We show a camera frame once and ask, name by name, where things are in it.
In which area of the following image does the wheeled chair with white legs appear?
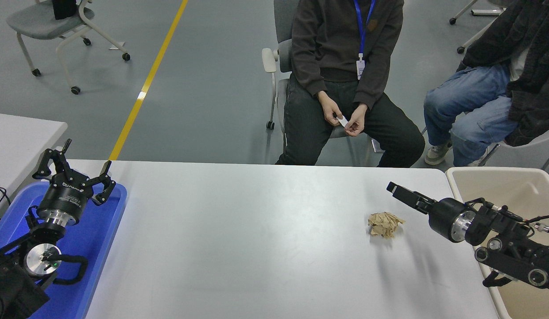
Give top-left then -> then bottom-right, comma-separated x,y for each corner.
449,0 -> 514,55

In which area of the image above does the person's right hand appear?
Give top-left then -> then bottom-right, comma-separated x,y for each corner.
317,91 -> 345,128

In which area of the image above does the tan paper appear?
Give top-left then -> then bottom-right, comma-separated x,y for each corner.
368,212 -> 406,240

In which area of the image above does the grey wheeled chair with bag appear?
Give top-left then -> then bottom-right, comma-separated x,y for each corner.
7,0 -> 131,95

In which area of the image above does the black bag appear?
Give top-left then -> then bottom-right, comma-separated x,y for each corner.
52,0 -> 79,20

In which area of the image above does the yellow floor tape line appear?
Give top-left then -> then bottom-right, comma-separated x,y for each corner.
108,0 -> 189,161

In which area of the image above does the blue lanyard with badge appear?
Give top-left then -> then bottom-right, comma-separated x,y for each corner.
353,0 -> 378,81

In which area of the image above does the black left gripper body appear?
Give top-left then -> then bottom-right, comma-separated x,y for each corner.
37,171 -> 94,218

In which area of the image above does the large pale plastic bin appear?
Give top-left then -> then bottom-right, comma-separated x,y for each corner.
446,167 -> 549,319

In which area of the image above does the blue plastic tray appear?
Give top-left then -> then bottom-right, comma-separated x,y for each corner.
0,182 -> 128,319

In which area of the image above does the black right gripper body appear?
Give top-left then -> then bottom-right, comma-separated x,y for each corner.
428,197 -> 466,243

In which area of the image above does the grey chair with metal legs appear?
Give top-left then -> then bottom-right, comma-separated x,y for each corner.
417,124 -> 549,173

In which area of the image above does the thin black cable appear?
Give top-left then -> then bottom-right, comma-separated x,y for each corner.
0,183 -> 12,229

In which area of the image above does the person's left hand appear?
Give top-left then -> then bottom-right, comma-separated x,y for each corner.
344,104 -> 368,137

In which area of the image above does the white side table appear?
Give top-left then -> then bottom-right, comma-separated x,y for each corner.
0,112 -> 68,209

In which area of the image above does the person in blue jeans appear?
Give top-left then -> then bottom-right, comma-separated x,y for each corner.
423,0 -> 549,168

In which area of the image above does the person with blue lanyard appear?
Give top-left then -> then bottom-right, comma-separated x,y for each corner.
274,0 -> 425,168

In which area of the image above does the grey chair with white armrest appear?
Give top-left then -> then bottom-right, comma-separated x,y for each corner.
262,0 -> 383,167

